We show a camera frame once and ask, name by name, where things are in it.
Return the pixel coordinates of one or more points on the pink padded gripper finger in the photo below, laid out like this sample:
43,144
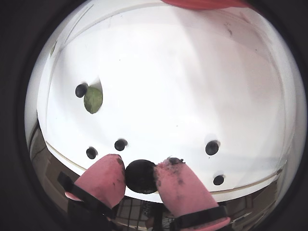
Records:
183,187
101,180

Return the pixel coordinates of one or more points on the dark blueberry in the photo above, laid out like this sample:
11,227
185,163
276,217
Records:
81,90
91,152
140,176
212,147
218,180
120,145

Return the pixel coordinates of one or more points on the red collapsible silicone cup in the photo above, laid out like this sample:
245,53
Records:
204,3

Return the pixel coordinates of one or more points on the dark green leaf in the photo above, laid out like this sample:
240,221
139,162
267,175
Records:
93,101

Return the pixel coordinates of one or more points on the small narrow green leaf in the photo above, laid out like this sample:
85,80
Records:
52,48

